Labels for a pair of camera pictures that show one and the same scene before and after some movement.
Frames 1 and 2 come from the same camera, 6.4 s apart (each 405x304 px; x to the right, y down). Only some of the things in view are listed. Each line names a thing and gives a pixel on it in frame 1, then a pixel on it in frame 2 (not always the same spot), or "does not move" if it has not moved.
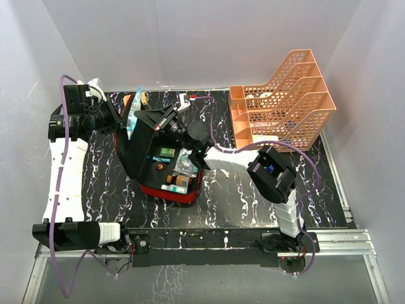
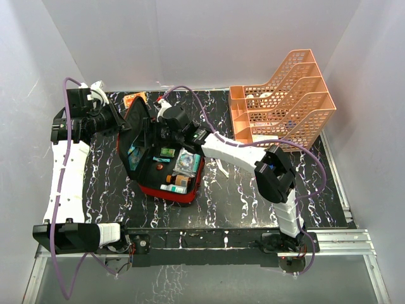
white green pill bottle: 174,188 does not move
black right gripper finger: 157,119 -> 150,128
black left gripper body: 102,117 does not move
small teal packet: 161,159 does not move
